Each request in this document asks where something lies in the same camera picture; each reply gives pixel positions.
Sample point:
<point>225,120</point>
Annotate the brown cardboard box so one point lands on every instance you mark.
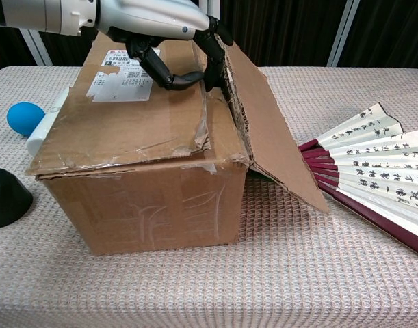
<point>143,205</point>

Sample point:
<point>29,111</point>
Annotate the white upright frame post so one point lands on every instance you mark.
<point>215,7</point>

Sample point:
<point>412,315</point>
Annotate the left silver and black robot hand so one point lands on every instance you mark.
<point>150,18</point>

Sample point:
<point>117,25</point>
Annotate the black cone-shaped object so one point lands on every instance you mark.
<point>5,205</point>

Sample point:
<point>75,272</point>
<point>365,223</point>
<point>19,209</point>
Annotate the beige woven tablecloth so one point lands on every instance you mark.
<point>297,273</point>

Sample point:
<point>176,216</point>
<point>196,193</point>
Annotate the dark curtain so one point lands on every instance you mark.
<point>280,34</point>

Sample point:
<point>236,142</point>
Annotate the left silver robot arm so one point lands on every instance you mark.
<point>41,15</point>

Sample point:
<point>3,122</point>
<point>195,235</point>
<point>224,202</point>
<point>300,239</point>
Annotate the blue ball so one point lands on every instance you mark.
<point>22,118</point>

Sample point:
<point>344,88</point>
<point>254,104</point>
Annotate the paper folding fan with calligraphy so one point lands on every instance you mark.
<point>373,171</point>

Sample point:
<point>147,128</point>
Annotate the white slanted frame post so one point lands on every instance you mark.
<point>37,49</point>
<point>342,34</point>

